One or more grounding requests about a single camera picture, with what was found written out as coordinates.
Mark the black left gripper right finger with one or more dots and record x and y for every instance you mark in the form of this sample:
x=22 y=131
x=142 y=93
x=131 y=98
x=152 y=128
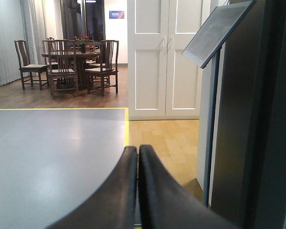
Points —
x=165 y=204

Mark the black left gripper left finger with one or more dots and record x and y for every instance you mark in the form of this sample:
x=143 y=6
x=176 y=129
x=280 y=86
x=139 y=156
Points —
x=112 y=205

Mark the white panelled wardrobe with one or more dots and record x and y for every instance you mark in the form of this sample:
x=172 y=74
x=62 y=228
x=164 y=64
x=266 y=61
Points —
x=162 y=83

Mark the dark wooden chair right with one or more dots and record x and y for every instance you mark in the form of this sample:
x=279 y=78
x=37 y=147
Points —
x=106 y=74

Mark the dark wooden chair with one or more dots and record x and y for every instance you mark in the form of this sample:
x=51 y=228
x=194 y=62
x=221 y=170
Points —
x=65 y=45
x=49 y=45
x=30 y=73
x=106 y=74

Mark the dark wooden chair front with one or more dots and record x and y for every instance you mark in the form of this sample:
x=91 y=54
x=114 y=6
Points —
x=65 y=45

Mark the dark wooden chair left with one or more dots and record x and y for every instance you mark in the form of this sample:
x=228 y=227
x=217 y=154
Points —
x=30 y=73

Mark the round dark wooden dining table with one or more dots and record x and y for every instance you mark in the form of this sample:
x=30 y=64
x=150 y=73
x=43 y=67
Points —
x=76 y=62

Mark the sign stand with grey board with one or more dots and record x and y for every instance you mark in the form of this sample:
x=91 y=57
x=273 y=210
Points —
x=205 y=47

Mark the red flowers in black vase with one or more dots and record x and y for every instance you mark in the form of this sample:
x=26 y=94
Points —
x=82 y=40

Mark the dark wooden chair back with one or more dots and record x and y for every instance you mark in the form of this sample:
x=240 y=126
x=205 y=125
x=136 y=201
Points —
x=49 y=45

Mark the grey living room curtain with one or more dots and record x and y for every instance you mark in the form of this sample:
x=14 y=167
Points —
x=20 y=20

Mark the blue wall sign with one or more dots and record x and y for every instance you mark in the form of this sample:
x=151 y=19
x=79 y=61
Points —
x=116 y=14

